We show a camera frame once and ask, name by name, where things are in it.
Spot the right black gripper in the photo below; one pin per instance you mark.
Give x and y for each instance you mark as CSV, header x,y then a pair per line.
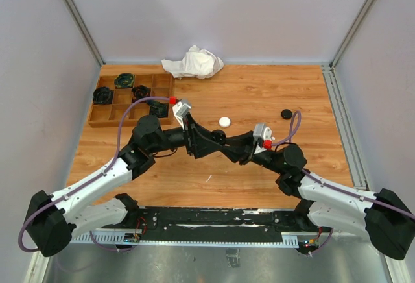
x,y
242,147

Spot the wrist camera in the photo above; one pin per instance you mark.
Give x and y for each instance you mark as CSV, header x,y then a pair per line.
x,y
180,110
262,132

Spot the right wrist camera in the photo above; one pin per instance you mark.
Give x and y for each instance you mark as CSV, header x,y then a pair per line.
x,y
262,132

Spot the black round case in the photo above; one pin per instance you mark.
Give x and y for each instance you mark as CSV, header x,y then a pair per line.
x,y
286,114
219,137

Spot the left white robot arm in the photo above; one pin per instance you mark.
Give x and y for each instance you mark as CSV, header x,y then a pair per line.
x,y
53,220

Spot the dark coiled band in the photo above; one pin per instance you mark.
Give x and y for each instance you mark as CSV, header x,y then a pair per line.
x,y
102,96
158,109
139,92
124,81

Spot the dark coiled band left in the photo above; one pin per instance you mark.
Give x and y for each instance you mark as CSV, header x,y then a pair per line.
x,y
102,96

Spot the dark coiled band middle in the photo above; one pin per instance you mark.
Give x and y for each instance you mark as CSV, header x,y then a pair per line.
x,y
139,92

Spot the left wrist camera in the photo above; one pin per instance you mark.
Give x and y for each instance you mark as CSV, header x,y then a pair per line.
x,y
180,110

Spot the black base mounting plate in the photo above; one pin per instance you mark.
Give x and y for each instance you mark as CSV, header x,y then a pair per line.
x,y
186,224

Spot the wooden compartment tray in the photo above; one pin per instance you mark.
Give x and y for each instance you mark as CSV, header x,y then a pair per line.
x,y
161,85

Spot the dark coiled band lower right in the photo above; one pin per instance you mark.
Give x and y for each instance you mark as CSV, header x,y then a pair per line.
x,y
158,109

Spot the dark coiled band top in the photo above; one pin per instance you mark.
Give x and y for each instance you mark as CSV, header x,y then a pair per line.
x,y
124,81

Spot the white round case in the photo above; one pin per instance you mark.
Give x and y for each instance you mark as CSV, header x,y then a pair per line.
x,y
224,122

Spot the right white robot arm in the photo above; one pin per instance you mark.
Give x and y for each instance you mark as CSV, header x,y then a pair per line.
x,y
379,217

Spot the crumpled white cloth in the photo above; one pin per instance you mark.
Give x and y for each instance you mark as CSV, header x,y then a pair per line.
x,y
196,63

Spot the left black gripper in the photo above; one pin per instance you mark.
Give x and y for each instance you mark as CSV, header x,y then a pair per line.
x,y
196,139

